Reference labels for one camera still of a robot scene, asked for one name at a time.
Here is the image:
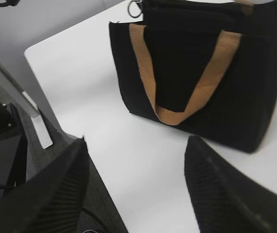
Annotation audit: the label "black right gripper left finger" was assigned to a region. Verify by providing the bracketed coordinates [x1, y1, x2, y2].
[0, 138, 89, 233]

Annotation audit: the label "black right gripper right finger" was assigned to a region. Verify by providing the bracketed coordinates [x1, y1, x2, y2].
[184, 136, 277, 233]

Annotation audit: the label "black tote bag tan handles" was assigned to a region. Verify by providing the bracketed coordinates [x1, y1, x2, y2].
[109, 0, 277, 153]

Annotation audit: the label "metal zipper pull ring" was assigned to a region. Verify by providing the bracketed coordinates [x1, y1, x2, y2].
[128, 0, 144, 19]

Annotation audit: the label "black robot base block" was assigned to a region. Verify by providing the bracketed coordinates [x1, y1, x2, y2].
[0, 102, 28, 194]

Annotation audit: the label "grey metal table leg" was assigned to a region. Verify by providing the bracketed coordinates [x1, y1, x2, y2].
[0, 63, 53, 149]

